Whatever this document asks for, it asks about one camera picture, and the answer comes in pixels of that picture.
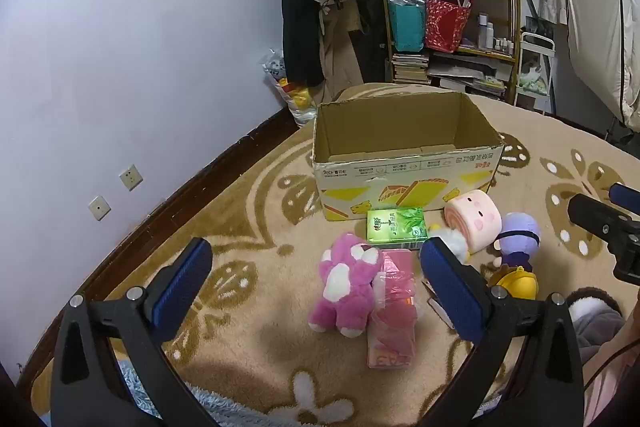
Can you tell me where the purple haired plush doll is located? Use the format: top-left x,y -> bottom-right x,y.
492,212 -> 542,275

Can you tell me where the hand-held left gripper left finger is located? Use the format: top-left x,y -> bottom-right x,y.
51,237 -> 216,427

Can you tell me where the small white fluffy plush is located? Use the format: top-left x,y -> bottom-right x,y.
429,224 -> 471,263

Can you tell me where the teal bag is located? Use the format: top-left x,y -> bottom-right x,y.
387,0 -> 427,52

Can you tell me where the yellow plush toy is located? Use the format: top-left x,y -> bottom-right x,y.
487,267 -> 539,300

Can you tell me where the stack of books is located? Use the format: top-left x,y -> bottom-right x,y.
391,52 -> 430,84

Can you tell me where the beige hanging coat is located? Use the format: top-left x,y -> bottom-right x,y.
317,2 -> 368,102

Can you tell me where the black hanging coat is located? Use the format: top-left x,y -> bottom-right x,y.
277,0 -> 326,88

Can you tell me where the person's pink clothing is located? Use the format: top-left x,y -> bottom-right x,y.
582,312 -> 640,427

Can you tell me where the white hanging sheet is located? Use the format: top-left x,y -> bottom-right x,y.
560,0 -> 640,132

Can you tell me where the white metal cart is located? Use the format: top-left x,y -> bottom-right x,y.
515,32 -> 557,112

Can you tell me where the group of white cosmetic bottles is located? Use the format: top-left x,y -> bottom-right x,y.
477,13 -> 516,55

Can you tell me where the dark hanging clothing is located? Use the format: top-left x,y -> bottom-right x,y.
350,0 -> 388,85

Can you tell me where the grey fuzzy slipper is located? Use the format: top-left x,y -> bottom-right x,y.
565,287 -> 626,348

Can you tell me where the light blue fluffy cloth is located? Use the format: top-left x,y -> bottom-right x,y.
37,357 -> 301,427

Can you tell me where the pink white plush toy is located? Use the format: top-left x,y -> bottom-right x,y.
307,232 -> 386,339

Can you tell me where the green tissue pack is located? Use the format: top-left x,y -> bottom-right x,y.
366,207 -> 430,250

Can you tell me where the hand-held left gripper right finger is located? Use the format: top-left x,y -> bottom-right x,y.
419,237 -> 586,427

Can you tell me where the white wall socket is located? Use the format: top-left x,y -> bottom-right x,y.
88,194 -> 112,221
118,164 -> 144,191

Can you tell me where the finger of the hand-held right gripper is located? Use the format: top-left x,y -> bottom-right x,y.
567,193 -> 635,239
607,182 -> 640,210

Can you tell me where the red gift bag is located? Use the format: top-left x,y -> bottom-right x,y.
425,0 -> 473,54

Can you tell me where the cardboard box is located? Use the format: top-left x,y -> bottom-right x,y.
311,91 -> 506,222

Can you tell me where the clear plastic bag with items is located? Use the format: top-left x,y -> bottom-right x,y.
262,49 -> 321,125

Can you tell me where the pink roll cake plush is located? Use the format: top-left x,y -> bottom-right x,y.
444,189 -> 502,254

